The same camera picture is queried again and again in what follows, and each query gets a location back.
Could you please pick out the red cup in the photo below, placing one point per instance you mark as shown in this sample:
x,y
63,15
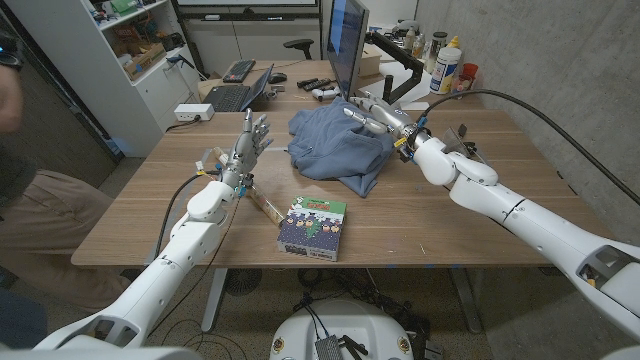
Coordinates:
x,y
470,71

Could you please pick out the person's gloved hand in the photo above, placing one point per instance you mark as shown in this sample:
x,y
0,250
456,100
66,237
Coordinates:
x,y
10,55

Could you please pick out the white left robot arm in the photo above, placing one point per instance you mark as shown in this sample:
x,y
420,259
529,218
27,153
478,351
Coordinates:
x,y
165,267

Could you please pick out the open cardboard box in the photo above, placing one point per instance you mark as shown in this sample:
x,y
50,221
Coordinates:
x,y
142,60

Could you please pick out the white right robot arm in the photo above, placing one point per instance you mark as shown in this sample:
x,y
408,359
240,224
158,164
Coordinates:
x,y
550,225

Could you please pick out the white wipes canister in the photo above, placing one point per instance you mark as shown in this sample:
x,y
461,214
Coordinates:
x,y
444,70

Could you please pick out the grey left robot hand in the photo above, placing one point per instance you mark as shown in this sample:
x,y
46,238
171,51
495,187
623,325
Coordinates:
x,y
242,152

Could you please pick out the wooden desk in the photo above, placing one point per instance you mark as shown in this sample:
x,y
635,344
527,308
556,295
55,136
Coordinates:
x,y
300,102

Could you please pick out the black computer monitor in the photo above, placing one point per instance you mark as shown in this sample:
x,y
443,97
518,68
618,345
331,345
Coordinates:
x,y
345,45

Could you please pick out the white power strip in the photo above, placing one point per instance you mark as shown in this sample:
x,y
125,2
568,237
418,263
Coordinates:
x,y
192,111

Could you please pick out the white shelf cabinet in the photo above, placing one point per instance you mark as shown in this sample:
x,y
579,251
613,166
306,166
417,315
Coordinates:
x,y
115,105

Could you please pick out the white paper sheets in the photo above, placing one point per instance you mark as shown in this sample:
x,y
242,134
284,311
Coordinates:
x,y
372,89

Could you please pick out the white robot torso edge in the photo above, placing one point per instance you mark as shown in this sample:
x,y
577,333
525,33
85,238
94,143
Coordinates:
x,y
100,354

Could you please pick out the black laptop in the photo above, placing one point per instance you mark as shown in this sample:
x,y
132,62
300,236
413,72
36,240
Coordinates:
x,y
227,97

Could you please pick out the clear plastic tube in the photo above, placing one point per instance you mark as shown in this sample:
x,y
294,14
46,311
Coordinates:
x,y
267,207

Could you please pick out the white game controller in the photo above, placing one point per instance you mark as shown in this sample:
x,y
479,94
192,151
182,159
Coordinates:
x,y
326,93

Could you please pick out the clear plastic piece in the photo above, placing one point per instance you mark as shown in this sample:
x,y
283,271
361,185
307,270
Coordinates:
x,y
456,142

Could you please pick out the person's bare forearm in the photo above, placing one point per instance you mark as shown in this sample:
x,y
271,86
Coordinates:
x,y
9,100

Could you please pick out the yellow cap bottle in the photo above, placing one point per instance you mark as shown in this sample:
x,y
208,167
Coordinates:
x,y
454,42

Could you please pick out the dark lid jar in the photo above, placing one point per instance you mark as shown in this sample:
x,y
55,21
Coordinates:
x,y
436,47

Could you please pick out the cartoon print notebook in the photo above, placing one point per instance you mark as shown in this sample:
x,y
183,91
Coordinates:
x,y
312,227

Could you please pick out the black keyboard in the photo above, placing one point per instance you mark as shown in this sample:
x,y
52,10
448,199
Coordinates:
x,y
239,70

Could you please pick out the black office chair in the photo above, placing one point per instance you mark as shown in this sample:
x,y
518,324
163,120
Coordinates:
x,y
300,46

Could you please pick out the blue hoodie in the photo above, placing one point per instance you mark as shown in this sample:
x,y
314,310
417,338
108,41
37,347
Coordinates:
x,y
330,147

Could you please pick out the clear drinking glass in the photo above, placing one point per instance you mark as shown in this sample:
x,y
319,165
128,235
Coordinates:
x,y
460,84

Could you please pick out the black round fan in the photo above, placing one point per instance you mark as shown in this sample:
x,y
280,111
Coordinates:
x,y
243,281

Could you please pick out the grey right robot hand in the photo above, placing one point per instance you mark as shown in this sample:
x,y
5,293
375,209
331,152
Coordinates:
x,y
392,119

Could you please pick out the closed cardboard box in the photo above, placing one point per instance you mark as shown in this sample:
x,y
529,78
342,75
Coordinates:
x,y
371,61

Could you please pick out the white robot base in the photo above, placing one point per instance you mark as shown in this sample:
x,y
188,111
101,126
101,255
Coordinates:
x,y
345,325

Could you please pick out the person in beige trousers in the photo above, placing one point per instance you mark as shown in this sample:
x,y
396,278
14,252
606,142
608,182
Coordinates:
x,y
50,225

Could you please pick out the black remote control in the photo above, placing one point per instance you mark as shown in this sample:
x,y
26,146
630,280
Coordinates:
x,y
320,84
307,82

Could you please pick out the black computer mouse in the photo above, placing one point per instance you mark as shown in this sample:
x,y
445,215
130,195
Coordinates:
x,y
277,77

